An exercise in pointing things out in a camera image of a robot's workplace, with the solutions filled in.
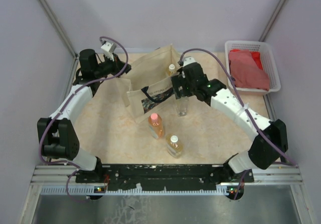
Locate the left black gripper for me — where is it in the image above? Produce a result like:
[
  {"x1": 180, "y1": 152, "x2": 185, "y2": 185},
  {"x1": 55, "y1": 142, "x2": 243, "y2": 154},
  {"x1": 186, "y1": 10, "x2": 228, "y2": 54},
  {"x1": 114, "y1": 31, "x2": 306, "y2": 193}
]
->
[{"x1": 94, "y1": 52, "x2": 131, "y2": 79}]

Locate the amber bottle white cap tall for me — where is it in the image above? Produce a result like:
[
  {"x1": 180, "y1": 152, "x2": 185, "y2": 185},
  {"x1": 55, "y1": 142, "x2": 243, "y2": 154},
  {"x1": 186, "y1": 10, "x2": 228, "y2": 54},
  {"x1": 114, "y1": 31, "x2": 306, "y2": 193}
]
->
[{"x1": 166, "y1": 64, "x2": 177, "y2": 77}]

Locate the clear bottle dark cap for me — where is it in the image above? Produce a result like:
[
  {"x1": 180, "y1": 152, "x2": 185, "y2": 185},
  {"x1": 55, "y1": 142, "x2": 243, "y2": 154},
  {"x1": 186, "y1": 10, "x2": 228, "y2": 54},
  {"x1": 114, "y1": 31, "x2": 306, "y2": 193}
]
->
[{"x1": 176, "y1": 96, "x2": 189, "y2": 117}]

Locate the beige canvas tote bag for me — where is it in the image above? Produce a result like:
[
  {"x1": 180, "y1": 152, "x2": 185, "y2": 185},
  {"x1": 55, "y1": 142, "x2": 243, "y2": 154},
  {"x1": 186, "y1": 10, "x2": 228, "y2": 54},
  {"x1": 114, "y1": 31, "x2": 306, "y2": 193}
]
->
[{"x1": 116, "y1": 45, "x2": 181, "y2": 123}]

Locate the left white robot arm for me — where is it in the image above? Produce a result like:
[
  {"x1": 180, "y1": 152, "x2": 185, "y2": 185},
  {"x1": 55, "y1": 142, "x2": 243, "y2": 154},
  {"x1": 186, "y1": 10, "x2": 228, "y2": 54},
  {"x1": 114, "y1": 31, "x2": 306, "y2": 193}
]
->
[{"x1": 37, "y1": 49, "x2": 131, "y2": 183}]

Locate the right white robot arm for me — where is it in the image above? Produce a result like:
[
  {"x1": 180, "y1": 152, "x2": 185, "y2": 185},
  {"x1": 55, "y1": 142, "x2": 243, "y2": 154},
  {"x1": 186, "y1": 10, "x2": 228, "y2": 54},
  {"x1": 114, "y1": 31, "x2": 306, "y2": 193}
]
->
[{"x1": 171, "y1": 62, "x2": 288, "y2": 182}]

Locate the pink cloth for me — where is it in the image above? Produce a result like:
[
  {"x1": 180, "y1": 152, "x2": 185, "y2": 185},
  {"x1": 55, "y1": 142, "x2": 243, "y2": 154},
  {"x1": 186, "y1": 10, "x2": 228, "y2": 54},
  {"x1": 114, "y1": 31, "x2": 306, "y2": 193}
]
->
[{"x1": 228, "y1": 49, "x2": 270, "y2": 91}]

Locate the orange bottle pink cap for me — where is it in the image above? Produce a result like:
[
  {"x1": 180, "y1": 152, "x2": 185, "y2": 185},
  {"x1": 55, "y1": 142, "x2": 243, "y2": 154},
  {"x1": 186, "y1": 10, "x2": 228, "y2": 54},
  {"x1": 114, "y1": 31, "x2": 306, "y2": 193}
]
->
[{"x1": 148, "y1": 113, "x2": 165, "y2": 139}]

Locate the yellow bottle white cap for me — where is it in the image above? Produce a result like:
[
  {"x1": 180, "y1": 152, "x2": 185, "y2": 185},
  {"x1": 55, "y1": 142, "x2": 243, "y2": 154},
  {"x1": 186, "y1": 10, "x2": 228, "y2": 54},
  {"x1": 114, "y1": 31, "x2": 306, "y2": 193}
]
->
[{"x1": 166, "y1": 134, "x2": 184, "y2": 158}]

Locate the red cloth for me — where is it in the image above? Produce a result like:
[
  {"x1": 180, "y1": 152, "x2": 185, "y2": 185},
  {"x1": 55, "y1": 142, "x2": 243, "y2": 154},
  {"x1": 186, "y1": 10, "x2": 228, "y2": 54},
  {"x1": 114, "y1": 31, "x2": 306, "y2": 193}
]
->
[{"x1": 251, "y1": 52, "x2": 263, "y2": 70}]

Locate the white plastic basket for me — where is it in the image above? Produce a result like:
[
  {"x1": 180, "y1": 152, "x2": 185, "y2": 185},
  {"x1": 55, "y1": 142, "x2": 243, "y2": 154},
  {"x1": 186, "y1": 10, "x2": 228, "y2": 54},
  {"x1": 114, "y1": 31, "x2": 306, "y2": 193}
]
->
[{"x1": 225, "y1": 40, "x2": 281, "y2": 96}]

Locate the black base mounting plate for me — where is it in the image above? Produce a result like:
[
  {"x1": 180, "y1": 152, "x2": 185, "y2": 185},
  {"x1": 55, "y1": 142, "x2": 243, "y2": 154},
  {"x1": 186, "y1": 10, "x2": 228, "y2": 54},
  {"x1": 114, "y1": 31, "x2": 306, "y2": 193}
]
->
[{"x1": 76, "y1": 164, "x2": 254, "y2": 192}]

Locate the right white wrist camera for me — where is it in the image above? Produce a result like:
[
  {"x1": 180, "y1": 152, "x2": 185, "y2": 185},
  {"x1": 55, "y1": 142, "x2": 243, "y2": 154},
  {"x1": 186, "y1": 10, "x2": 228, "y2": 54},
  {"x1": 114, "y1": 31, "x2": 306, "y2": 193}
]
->
[{"x1": 178, "y1": 56, "x2": 196, "y2": 67}]

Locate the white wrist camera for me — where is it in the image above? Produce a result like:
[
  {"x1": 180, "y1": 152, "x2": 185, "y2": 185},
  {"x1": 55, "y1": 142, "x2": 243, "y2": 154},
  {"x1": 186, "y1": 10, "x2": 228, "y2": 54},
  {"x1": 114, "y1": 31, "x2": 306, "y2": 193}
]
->
[
  {"x1": 101, "y1": 41, "x2": 116, "y2": 59},
  {"x1": 178, "y1": 56, "x2": 196, "y2": 67}
]

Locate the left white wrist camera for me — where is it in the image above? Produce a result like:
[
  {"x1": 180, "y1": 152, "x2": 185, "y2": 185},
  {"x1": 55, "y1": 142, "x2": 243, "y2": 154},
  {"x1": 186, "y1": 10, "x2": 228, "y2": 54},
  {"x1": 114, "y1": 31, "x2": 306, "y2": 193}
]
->
[{"x1": 101, "y1": 41, "x2": 116, "y2": 59}]

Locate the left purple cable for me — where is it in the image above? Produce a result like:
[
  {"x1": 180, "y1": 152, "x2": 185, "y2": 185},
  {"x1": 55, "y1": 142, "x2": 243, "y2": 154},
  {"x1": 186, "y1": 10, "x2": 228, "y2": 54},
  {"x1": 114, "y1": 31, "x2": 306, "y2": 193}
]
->
[{"x1": 39, "y1": 36, "x2": 126, "y2": 204}]

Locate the purple cable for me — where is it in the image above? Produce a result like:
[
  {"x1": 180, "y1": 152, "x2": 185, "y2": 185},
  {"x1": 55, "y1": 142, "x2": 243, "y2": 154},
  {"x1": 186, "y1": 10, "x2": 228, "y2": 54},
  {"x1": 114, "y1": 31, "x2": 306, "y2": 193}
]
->
[
  {"x1": 178, "y1": 48, "x2": 299, "y2": 201},
  {"x1": 39, "y1": 36, "x2": 126, "y2": 204}
]

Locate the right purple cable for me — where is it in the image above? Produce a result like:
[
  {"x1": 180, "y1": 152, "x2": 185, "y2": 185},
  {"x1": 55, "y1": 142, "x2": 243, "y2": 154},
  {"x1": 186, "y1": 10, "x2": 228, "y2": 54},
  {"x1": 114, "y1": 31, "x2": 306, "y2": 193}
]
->
[{"x1": 178, "y1": 48, "x2": 299, "y2": 201}]

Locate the aluminium frame rail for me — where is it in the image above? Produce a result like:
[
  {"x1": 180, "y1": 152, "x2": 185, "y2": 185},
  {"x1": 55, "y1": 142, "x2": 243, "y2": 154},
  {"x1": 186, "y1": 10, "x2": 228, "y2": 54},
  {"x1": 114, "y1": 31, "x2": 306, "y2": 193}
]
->
[{"x1": 31, "y1": 164, "x2": 302, "y2": 198}]

